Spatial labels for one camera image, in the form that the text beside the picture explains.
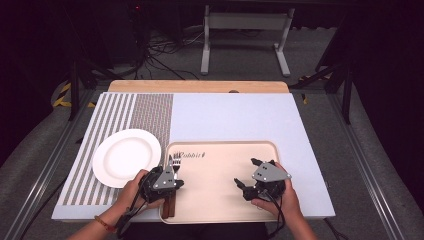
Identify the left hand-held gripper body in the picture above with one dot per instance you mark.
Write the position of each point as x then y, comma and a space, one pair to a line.
163, 181

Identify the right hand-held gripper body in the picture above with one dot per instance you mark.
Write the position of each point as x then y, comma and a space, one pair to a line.
268, 173

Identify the beige plastic tray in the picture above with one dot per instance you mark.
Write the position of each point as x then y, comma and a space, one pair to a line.
213, 186

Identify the person's left hand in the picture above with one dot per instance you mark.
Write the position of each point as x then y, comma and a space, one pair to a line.
131, 193

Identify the person's right hand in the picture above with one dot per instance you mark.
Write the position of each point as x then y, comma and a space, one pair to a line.
291, 203

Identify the white round plate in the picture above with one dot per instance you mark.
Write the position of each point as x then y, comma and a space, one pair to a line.
123, 156

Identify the light blue placemat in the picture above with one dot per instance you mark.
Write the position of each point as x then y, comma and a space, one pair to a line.
233, 116

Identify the person's dark trousers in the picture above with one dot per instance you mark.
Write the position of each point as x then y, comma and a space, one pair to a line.
200, 233

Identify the grey striped placemat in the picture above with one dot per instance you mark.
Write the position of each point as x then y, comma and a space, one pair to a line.
150, 113

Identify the black stand leg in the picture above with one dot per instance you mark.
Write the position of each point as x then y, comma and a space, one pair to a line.
346, 96
74, 93

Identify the yellow black floor tape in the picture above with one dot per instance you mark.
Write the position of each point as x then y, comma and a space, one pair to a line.
61, 100

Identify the grey metal stand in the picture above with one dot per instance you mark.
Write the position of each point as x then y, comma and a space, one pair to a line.
246, 20

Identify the aluminium floor rail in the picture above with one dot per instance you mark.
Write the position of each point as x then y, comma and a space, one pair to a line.
366, 173
43, 173

